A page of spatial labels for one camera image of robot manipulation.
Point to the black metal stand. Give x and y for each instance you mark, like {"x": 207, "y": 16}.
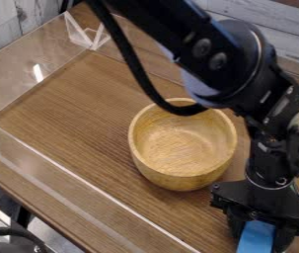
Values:
{"x": 16, "y": 238}

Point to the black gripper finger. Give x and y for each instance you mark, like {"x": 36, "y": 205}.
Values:
{"x": 283, "y": 237}
{"x": 236, "y": 222}

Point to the blue block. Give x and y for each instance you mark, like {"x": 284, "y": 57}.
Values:
{"x": 256, "y": 238}

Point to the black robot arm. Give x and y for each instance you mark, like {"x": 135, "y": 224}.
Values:
{"x": 231, "y": 73}

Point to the clear acrylic tray wall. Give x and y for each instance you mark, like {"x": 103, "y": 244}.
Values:
{"x": 65, "y": 167}

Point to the wooden brown bowl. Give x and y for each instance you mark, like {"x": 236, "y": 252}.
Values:
{"x": 181, "y": 153}

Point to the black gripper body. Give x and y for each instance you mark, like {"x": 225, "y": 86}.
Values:
{"x": 271, "y": 206}

